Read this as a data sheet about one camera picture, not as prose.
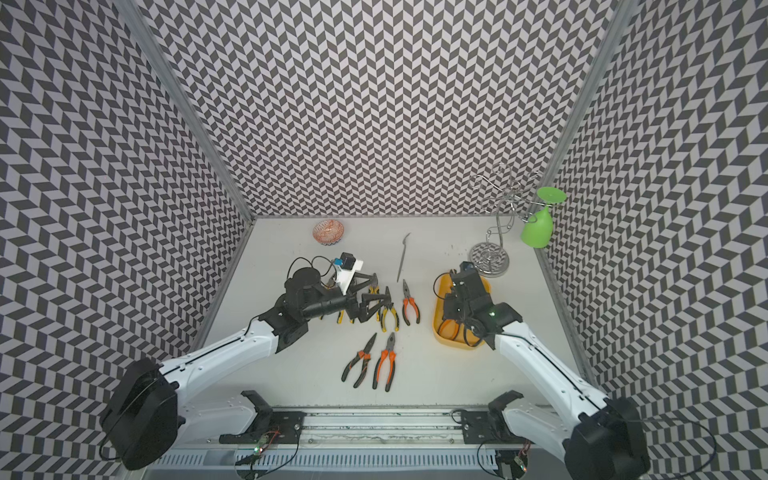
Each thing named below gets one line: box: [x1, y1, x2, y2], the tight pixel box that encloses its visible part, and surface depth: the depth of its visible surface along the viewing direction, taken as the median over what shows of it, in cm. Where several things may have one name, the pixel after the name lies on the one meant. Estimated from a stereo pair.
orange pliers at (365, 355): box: [341, 332, 377, 389], surface depth 85 cm
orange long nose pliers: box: [402, 279, 421, 326], surface depth 96 cm
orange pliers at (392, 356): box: [372, 332, 396, 392], surface depth 85 cm
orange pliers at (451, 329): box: [438, 319, 481, 347], surface depth 90 cm
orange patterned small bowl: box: [312, 219, 345, 246], surface depth 114 cm
